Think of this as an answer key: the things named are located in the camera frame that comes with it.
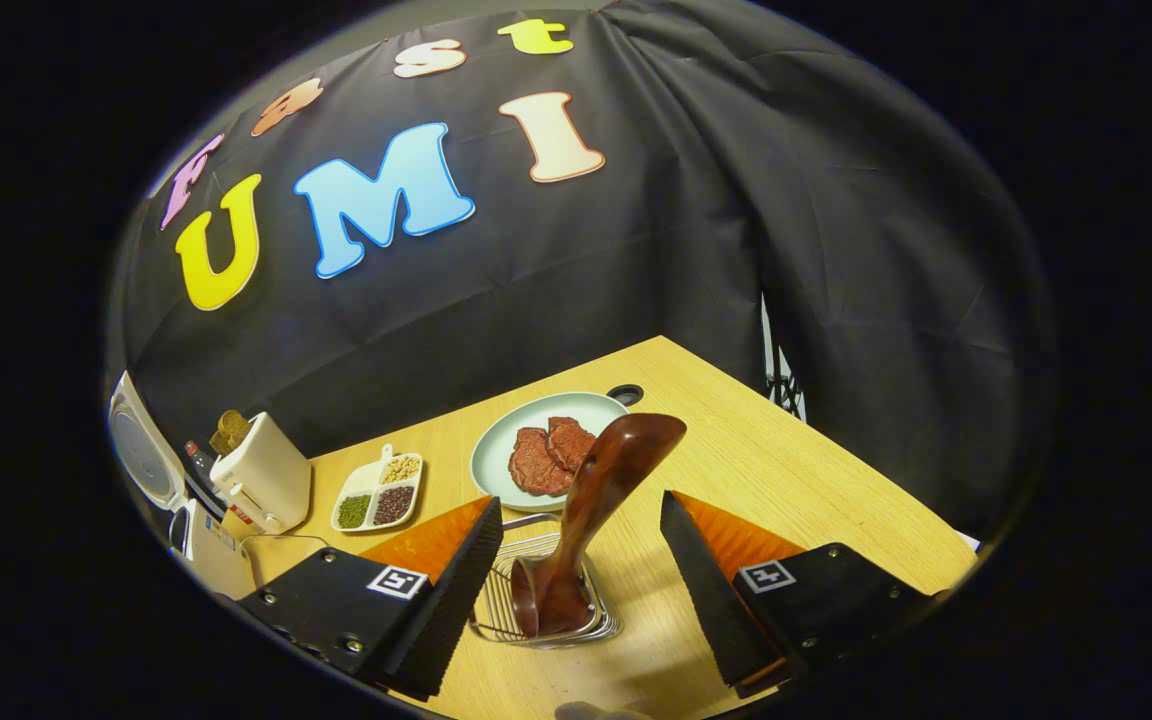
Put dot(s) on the brown wooden spoon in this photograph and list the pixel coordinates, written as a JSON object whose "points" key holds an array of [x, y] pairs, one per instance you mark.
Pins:
{"points": [[586, 500]]}

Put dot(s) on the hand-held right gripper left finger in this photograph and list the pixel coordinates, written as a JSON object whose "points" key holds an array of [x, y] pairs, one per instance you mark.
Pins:
{"points": [[446, 600]]}

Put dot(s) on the white divided bean dish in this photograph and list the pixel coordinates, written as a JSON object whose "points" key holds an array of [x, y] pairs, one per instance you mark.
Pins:
{"points": [[376, 495]]}

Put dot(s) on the clear plastic water bottle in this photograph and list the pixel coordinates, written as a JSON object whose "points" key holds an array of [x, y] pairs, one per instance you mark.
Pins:
{"points": [[204, 475]]}

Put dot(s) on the brown toast slice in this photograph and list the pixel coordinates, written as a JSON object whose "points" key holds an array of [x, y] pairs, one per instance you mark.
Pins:
{"points": [[229, 430]]}

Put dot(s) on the white rice cooker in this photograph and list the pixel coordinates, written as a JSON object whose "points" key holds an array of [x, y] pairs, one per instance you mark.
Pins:
{"points": [[146, 450]]}

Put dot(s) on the white toaster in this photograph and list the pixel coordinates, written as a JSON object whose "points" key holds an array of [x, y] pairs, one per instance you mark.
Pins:
{"points": [[266, 480]]}

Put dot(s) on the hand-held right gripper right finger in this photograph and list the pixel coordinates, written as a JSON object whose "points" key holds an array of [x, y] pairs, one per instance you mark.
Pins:
{"points": [[706, 600]]}

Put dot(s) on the black backdrop cloth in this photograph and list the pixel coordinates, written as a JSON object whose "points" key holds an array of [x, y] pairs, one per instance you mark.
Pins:
{"points": [[736, 200]]}

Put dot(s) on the red meat piece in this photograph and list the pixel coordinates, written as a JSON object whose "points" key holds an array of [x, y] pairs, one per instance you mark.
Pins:
{"points": [[571, 445], [534, 465]]}

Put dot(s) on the pale green plate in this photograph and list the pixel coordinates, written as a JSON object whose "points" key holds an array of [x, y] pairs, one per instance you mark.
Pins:
{"points": [[496, 450]]}

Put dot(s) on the black tripod stand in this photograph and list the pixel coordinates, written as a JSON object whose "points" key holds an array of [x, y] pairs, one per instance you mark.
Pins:
{"points": [[784, 385]]}

